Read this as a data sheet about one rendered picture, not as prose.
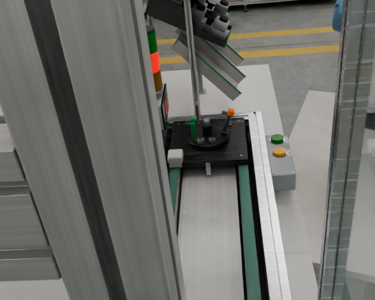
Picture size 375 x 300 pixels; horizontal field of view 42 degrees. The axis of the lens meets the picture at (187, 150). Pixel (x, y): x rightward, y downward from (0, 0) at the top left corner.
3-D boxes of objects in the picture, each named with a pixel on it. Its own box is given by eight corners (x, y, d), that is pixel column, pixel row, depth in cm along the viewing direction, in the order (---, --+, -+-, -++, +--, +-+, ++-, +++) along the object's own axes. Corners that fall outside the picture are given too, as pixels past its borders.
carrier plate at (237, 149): (244, 122, 165) (244, 116, 163) (248, 164, 145) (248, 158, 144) (173, 126, 167) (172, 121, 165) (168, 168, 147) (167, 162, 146)
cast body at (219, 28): (227, 37, 164) (234, 19, 159) (224, 42, 160) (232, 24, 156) (204, 27, 164) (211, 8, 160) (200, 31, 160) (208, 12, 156)
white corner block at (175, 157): (184, 159, 150) (183, 148, 148) (183, 168, 147) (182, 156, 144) (169, 159, 151) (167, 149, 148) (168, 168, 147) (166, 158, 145)
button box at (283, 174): (286, 149, 158) (287, 133, 155) (295, 190, 141) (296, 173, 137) (265, 150, 159) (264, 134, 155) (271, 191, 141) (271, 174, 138)
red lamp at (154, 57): (161, 64, 123) (158, 46, 120) (159, 73, 119) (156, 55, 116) (141, 66, 123) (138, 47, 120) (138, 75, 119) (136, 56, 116)
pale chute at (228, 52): (236, 66, 192) (243, 59, 190) (231, 81, 182) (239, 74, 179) (182, 18, 185) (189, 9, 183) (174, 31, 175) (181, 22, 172)
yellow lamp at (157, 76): (163, 82, 125) (161, 65, 123) (162, 91, 121) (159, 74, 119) (144, 83, 126) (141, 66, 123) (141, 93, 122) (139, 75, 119)
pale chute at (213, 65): (237, 83, 180) (246, 76, 177) (233, 101, 169) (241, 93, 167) (180, 33, 173) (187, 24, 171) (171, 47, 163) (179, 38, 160)
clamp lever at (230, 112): (227, 128, 153) (234, 109, 149) (227, 132, 152) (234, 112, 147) (216, 126, 153) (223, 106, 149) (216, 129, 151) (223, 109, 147)
